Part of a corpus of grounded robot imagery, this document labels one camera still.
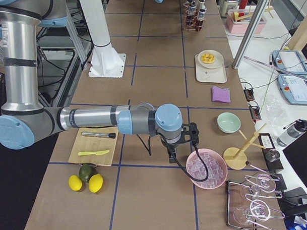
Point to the dark tea bottle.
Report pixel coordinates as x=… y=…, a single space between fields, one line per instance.
x=190 y=15

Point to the cream rabbit tray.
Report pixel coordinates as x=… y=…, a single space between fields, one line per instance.
x=205 y=75

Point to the steel muddler black tip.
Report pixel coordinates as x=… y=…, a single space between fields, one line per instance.
x=99 y=135

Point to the yellow plastic knife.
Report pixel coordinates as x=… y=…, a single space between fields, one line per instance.
x=97 y=153

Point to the purple folded cloth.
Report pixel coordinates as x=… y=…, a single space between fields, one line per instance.
x=220 y=94

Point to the mint green bowl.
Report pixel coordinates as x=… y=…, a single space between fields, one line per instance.
x=228 y=122

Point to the wooden cutting board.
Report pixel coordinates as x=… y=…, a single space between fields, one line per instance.
x=94 y=144

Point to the cream round plate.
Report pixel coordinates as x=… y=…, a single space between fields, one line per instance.
x=218 y=61

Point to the pink bowl of ice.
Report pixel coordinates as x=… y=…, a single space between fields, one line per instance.
x=216 y=166

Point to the green avocado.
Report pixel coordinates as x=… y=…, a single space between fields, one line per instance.
x=85 y=172

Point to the right yellow lemon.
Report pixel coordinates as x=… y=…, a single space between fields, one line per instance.
x=95 y=183

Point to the yellow lemon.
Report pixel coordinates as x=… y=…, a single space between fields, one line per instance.
x=95 y=183
x=75 y=183

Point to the wooden mug tree stand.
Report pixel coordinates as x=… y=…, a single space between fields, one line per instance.
x=234 y=157

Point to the left yellow lemon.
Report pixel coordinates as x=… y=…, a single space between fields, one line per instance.
x=75 y=183

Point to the black scale box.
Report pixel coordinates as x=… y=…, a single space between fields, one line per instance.
x=266 y=141

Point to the small steel cup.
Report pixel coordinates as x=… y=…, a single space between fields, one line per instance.
x=272 y=155

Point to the pink storage box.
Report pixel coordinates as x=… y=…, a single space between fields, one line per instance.
x=240 y=27

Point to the chrome glass hanger rack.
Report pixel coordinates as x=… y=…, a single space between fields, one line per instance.
x=247 y=206

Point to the cream toaster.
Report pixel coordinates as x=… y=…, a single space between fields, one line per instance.
x=226 y=5

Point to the grey water bottle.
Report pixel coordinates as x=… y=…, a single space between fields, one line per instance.
x=292 y=132

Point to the lower blue teach pendant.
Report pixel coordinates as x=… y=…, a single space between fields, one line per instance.
x=293 y=88

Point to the blue teach pendant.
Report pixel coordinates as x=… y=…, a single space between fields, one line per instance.
x=293 y=88
x=289 y=60

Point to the upper blue teach pendant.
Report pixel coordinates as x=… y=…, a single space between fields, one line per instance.
x=289 y=60

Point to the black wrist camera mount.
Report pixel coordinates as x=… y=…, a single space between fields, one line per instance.
x=187 y=134

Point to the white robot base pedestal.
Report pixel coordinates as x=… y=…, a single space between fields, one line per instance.
x=105 y=61

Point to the copper wire bottle rack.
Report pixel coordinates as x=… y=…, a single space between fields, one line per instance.
x=193 y=27

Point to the aluminium frame post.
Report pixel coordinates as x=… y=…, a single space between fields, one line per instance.
x=260 y=7

